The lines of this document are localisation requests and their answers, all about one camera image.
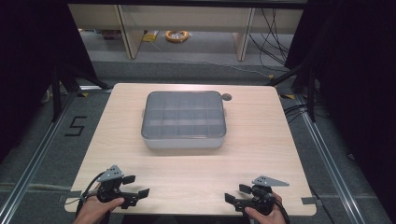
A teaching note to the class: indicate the black metal stand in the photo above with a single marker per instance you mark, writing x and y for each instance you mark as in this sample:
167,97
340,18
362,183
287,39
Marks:
57,93
308,90

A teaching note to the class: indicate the person's right hand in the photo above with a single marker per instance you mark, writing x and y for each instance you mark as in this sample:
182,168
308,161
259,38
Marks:
270,216

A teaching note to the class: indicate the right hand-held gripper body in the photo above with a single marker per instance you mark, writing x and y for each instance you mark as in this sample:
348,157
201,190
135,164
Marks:
263,197

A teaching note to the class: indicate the white shelf unit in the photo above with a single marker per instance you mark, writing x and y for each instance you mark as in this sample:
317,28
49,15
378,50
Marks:
186,18

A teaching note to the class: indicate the person's left hand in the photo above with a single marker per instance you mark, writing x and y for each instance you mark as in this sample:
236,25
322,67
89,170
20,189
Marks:
95,210

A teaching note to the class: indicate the grey compartment box with lid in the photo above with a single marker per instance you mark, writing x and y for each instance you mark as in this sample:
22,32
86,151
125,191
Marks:
183,119

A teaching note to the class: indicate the aluminium floor rail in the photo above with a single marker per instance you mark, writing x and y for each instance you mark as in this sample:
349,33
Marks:
34,161
330,168

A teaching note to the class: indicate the grey tape strip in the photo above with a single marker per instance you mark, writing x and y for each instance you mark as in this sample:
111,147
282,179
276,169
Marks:
309,200
72,194

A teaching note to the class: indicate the black curtain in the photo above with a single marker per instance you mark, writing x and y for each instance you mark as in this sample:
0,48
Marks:
358,77
28,68

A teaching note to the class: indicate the yellow packet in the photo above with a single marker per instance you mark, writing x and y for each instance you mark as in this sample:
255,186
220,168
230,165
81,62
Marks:
150,36

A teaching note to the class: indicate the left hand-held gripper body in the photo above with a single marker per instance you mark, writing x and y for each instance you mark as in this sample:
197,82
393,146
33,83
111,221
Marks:
109,187

